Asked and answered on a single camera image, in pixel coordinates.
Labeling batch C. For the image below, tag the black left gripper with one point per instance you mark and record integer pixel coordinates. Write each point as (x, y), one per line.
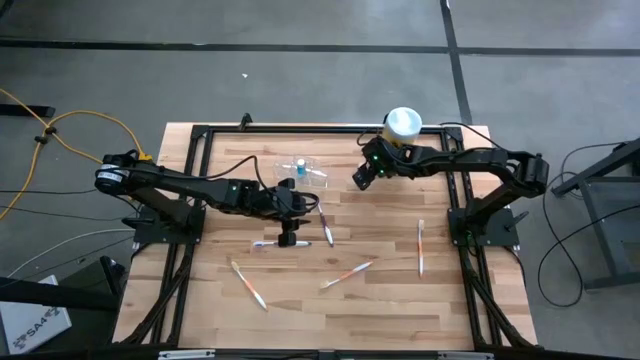
(287, 205)

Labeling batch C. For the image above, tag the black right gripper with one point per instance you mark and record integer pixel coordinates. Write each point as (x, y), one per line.
(377, 162)

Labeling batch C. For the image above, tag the purple and white toothbrush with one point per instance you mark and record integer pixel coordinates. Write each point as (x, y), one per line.
(265, 243)
(327, 232)

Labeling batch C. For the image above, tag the small blue mouthwash bottle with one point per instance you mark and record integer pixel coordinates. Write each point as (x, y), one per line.
(300, 169)

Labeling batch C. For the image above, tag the orange and white toothbrush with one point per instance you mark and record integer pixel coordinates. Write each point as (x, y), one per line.
(347, 274)
(248, 286)

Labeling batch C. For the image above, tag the white pen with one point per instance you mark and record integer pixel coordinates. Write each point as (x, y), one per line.
(421, 250)

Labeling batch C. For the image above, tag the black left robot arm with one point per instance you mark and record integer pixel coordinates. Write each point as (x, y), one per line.
(175, 179)

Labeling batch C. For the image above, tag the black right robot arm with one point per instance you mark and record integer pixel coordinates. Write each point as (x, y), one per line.
(450, 157)

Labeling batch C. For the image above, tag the yellow canister with white lid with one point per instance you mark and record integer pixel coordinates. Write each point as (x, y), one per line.
(402, 122)

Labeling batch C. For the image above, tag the clear plastic organizer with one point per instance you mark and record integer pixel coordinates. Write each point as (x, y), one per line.
(315, 175)

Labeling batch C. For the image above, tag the black metal stand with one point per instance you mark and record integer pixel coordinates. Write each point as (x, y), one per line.
(601, 235)

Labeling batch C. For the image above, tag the black furniture base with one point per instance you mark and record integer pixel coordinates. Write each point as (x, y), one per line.
(60, 295)

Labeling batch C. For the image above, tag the black floor bar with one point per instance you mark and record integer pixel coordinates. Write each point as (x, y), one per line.
(25, 110)

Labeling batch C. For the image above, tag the black aluminium table frame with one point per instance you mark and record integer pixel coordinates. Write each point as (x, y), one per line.
(325, 129)

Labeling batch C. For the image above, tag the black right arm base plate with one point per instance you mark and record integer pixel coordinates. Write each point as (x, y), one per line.
(505, 235)

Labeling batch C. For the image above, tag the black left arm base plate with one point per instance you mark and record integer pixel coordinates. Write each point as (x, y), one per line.
(145, 236)

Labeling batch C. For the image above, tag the silver edge bracket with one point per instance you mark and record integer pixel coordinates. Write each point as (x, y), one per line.
(465, 356)
(185, 355)

